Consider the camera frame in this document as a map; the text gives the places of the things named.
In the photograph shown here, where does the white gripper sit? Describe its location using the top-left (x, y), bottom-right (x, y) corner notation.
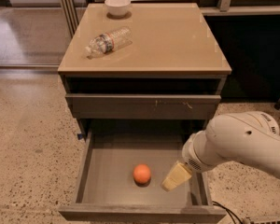
top-left (161, 132), bottom-right (227, 191)

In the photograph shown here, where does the open grey middle drawer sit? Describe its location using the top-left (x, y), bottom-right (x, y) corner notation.
top-left (59, 119), bottom-right (226, 224)

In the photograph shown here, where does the closed grey top drawer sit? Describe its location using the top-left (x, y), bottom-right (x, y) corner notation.
top-left (65, 93), bottom-right (221, 119)

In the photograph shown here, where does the brown drawer cabinet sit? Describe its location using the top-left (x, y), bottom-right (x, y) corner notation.
top-left (58, 3), bottom-right (231, 135)

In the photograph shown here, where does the metal window frame rail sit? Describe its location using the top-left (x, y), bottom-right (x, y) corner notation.
top-left (61, 0), bottom-right (78, 36)

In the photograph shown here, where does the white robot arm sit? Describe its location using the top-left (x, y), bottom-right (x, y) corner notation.
top-left (161, 111), bottom-right (280, 191)

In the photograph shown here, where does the black cable on floor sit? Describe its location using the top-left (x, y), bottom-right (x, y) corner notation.
top-left (212, 201), bottom-right (245, 224)

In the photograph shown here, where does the white ceramic bowl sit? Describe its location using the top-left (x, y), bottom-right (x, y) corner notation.
top-left (105, 0), bottom-right (131, 17)

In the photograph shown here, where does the orange fruit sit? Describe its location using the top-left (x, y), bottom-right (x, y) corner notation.
top-left (133, 164), bottom-right (151, 184)

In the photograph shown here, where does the clear plastic water bottle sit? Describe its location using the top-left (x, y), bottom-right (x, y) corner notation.
top-left (85, 26), bottom-right (133, 58)

